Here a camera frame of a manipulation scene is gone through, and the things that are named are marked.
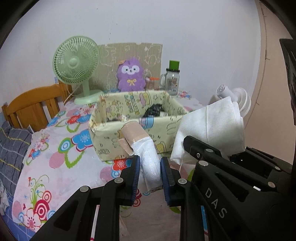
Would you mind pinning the grey plaid bedding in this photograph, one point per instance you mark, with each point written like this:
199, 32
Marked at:
14, 145

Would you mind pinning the glass jar green lid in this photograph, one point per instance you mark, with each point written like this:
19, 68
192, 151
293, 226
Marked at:
170, 80

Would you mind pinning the white towel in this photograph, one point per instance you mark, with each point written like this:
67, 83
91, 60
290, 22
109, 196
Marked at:
219, 125

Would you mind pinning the floral tablecloth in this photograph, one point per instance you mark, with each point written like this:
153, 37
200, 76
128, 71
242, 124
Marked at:
61, 159

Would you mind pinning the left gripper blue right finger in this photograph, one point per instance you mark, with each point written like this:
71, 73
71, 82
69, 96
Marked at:
180, 192

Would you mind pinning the yellow cartoon storage box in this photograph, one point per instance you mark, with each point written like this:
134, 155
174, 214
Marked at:
113, 110

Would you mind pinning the purple plush toy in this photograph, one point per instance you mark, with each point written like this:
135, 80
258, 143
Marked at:
130, 76

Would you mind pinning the patterned cardboard sheet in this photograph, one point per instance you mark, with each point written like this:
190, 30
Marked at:
111, 55

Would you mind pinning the beige door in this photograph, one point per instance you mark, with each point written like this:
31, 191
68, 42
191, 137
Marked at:
269, 124

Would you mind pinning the toothpick holder orange lid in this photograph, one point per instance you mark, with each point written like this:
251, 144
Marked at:
152, 83

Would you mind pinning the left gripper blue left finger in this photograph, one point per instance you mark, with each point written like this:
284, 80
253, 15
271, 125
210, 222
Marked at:
93, 210

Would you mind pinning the white standing fan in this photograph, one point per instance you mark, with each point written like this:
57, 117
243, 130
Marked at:
238, 95

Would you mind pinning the green desk fan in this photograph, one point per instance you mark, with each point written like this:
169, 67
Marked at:
74, 62

